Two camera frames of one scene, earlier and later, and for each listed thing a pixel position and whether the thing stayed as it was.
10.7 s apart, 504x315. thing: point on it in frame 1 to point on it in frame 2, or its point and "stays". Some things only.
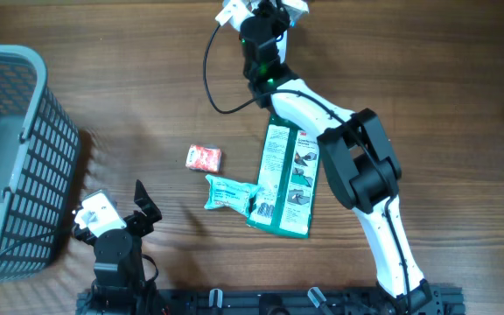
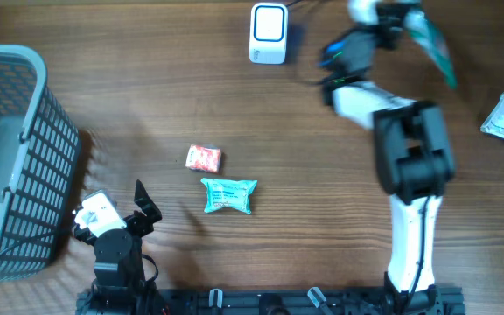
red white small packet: [206, 158] stays
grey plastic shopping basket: [24, 150] stays
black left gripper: [143, 225] stays
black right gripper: [276, 15] to [388, 27]
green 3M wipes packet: [288, 171] to [429, 37]
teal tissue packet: [234, 195] stays
